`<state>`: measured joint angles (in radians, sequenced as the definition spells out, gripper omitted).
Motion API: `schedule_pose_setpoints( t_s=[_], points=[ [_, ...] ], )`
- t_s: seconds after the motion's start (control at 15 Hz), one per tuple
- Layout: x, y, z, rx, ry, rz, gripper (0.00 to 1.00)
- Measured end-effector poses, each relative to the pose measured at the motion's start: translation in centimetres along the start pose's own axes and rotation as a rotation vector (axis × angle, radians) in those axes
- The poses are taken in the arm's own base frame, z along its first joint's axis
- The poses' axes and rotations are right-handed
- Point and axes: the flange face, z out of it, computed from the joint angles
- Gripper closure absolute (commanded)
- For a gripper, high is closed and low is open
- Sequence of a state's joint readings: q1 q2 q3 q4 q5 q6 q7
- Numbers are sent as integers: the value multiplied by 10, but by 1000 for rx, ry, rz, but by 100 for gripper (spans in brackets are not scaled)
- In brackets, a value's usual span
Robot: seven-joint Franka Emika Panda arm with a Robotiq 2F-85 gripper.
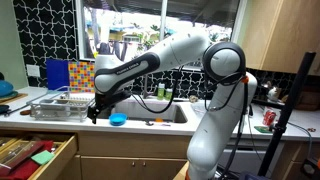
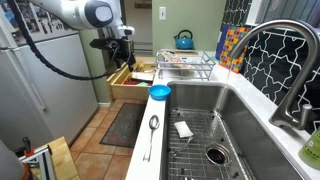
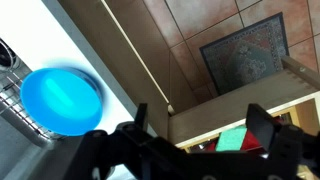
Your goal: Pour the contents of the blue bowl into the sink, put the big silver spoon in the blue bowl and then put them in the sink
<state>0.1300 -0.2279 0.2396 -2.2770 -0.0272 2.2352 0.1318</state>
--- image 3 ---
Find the open wooden drawer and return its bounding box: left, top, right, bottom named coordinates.
left=167, top=55, right=320, bottom=180

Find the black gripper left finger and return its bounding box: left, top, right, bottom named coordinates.
left=63, top=103, right=214, bottom=180

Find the wire sink grid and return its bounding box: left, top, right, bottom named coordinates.
left=0, top=58, right=64, bottom=141

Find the stainless steel sink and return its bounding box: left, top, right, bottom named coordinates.
left=0, top=37, right=84, bottom=180

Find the green sponge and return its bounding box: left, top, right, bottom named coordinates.
left=215, top=125, right=248, bottom=153

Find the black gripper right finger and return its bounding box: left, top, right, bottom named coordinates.
left=233, top=103, right=320, bottom=180

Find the red cloth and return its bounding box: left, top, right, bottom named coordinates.
left=206, top=130, right=268, bottom=153

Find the blue plastic bowl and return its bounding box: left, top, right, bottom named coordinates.
left=19, top=67, right=104, bottom=137

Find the wooden base cabinet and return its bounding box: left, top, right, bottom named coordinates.
left=56, top=0, right=214, bottom=138

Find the patterned floor rug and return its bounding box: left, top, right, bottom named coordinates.
left=199, top=12, right=290, bottom=97

